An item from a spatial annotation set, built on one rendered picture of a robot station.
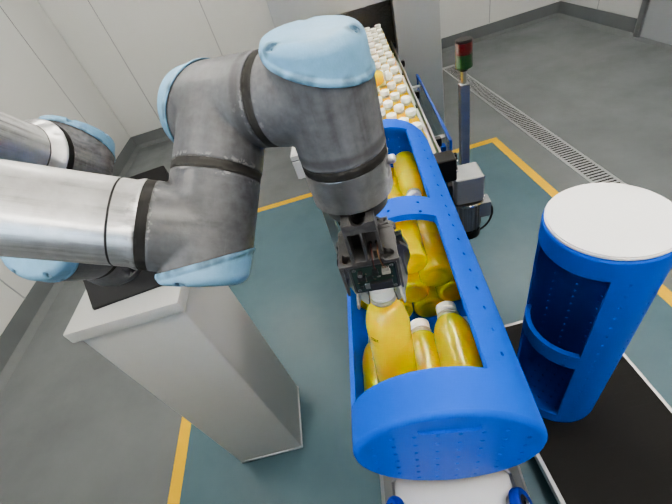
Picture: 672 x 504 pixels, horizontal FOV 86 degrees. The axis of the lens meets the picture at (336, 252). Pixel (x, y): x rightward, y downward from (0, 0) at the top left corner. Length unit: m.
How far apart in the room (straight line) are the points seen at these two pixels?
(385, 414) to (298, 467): 1.36
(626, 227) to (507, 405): 0.63
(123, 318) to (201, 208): 0.77
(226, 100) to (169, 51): 5.12
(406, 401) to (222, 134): 0.39
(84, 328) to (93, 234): 0.80
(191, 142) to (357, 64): 0.17
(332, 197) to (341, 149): 0.05
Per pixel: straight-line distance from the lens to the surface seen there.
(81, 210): 0.37
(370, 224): 0.38
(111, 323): 1.12
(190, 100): 0.39
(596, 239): 1.01
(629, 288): 1.06
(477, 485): 0.81
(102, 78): 5.82
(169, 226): 0.36
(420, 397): 0.52
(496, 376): 0.56
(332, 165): 0.34
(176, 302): 1.02
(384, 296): 0.55
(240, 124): 0.37
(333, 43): 0.31
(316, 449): 1.88
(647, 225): 1.08
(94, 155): 0.95
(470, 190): 1.53
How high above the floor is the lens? 1.71
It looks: 42 degrees down
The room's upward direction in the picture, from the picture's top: 19 degrees counter-clockwise
